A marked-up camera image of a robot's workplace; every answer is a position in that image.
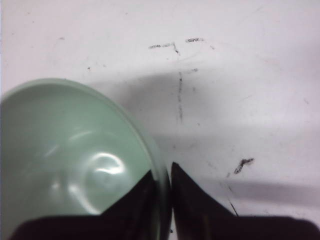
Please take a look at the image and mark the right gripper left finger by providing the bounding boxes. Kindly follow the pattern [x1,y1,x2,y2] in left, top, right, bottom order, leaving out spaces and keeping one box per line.
[10,171,158,240]

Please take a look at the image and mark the green bowl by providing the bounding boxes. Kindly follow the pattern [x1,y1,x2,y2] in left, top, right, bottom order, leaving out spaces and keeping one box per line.
[0,79,172,240]

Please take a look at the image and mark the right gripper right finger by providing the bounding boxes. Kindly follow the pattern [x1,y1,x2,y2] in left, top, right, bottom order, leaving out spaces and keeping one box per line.
[171,162,320,240]

